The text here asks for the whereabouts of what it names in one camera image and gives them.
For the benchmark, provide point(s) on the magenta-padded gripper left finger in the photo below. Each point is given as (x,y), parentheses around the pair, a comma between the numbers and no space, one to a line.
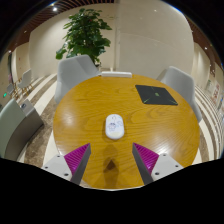
(76,159)

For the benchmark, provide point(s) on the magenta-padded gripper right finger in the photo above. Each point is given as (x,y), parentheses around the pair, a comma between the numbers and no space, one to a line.
(146,158)

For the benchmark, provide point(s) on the white printed computer mouse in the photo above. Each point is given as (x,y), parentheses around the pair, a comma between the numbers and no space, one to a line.
(114,126)

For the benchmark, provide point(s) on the black mouse pad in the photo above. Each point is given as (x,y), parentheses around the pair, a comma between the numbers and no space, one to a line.
(155,95)

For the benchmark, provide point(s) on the grey shell chair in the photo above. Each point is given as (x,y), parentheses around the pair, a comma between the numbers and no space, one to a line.
(71,73)
(180,85)

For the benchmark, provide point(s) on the white chair with wooden legs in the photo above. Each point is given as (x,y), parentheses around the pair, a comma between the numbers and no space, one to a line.
(25,80)

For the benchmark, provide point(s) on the green potted plant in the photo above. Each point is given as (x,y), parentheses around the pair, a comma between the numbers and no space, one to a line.
(85,33)

